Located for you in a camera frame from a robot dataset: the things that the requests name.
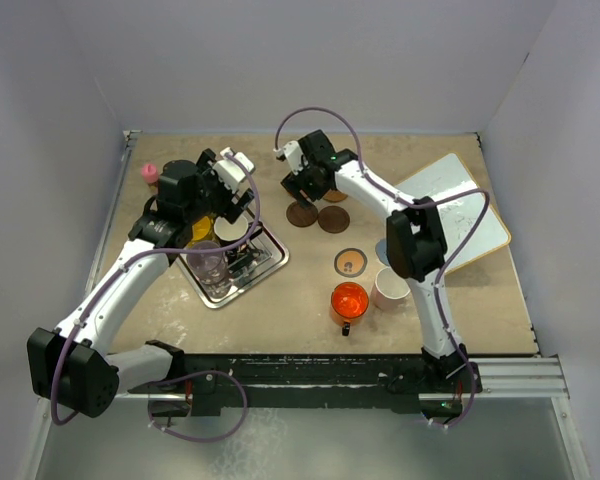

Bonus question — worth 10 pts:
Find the aluminium frame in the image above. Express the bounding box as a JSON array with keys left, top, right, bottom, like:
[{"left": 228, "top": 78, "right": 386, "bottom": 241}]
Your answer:
[{"left": 22, "top": 134, "right": 591, "bottom": 479}]

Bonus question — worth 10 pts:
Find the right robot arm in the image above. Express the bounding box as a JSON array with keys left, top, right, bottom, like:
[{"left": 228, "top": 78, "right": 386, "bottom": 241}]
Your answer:
[{"left": 274, "top": 130, "right": 477, "bottom": 394}]

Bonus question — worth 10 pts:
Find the orange black face coaster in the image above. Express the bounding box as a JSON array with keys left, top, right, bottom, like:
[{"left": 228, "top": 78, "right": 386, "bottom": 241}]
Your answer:
[{"left": 334, "top": 248, "right": 368, "bottom": 278}]

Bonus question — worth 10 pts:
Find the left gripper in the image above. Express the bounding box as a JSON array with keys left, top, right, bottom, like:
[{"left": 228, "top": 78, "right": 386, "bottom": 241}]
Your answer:
[{"left": 184, "top": 151, "right": 253, "bottom": 224}]

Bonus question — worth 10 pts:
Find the yellow mug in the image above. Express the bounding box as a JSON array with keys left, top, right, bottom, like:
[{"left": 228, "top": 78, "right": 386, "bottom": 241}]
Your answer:
[{"left": 186, "top": 216, "right": 214, "bottom": 248}]

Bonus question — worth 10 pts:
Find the orange mug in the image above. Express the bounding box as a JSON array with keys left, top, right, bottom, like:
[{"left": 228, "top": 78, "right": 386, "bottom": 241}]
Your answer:
[{"left": 329, "top": 282, "right": 369, "bottom": 337}]

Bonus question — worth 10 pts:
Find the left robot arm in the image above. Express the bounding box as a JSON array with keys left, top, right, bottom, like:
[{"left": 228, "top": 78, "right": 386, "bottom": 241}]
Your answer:
[{"left": 26, "top": 148, "right": 259, "bottom": 426}]

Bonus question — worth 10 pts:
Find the dark wood coaster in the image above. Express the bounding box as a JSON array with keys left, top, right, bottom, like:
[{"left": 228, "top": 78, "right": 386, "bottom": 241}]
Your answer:
[
  {"left": 285, "top": 201, "right": 319, "bottom": 228},
  {"left": 317, "top": 206, "right": 350, "bottom": 234}
]

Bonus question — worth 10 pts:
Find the black and white mug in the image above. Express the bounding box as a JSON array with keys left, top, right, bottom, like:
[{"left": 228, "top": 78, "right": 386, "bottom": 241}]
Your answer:
[{"left": 213, "top": 215, "right": 252, "bottom": 263}]

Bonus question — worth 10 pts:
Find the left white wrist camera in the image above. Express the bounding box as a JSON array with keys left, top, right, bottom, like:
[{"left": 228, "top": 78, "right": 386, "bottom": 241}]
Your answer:
[{"left": 213, "top": 147, "right": 255, "bottom": 193}]

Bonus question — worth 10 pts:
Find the dark wood coaster top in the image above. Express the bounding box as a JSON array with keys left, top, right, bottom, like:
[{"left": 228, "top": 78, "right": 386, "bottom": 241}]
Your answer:
[{"left": 285, "top": 201, "right": 319, "bottom": 228}]

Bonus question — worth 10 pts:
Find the blue face coaster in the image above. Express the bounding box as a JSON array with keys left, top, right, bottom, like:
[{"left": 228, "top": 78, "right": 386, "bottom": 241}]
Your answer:
[{"left": 375, "top": 239, "right": 389, "bottom": 266}]

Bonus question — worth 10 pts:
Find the purple cable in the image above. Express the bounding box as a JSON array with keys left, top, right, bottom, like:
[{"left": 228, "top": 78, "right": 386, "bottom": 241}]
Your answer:
[
  {"left": 50, "top": 153, "right": 261, "bottom": 444},
  {"left": 275, "top": 106, "right": 492, "bottom": 431}
]

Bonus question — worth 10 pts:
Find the pink mug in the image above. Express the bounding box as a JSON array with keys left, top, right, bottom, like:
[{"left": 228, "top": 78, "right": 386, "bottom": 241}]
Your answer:
[{"left": 370, "top": 267, "right": 411, "bottom": 311}]

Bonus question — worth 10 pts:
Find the silver metal tray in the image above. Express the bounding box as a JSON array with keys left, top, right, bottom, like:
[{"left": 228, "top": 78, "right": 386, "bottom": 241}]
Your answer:
[{"left": 176, "top": 220, "right": 290, "bottom": 309}]

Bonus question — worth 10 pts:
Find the pink cap bottle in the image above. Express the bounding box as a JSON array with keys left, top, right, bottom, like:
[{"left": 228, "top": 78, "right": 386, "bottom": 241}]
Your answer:
[{"left": 141, "top": 163, "right": 160, "bottom": 193}]

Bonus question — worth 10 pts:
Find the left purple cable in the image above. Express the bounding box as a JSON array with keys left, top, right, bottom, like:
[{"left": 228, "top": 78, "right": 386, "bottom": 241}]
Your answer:
[{"left": 50, "top": 153, "right": 261, "bottom": 444}]

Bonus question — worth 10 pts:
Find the dark wood coaster bottom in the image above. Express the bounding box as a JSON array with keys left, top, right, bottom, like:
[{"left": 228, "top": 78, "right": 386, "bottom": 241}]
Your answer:
[{"left": 317, "top": 206, "right": 350, "bottom": 234}]

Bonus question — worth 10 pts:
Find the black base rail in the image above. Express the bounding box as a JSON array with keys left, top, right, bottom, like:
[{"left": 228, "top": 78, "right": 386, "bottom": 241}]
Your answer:
[{"left": 133, "top": 354, "right": 482, "bottom": 417}]

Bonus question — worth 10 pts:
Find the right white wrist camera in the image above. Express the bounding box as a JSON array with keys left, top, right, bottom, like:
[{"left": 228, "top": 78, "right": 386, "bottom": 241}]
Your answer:
[{"left": 274, "top": 141, "right": 303, "bottom": 175}]

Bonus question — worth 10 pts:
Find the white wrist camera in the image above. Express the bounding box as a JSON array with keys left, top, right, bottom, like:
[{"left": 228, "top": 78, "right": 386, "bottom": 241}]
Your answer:
[
  {"left": 274, "top": 141, "right": 303, "bottom": 175},
  {"left": 213, "top": 147, "right": 255, "bottom": 193}
]

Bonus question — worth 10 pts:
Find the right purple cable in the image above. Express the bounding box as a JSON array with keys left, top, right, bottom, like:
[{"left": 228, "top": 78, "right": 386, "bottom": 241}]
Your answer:
[{"left": 275, "top": 106, "right": 492, "bottom": 431}]

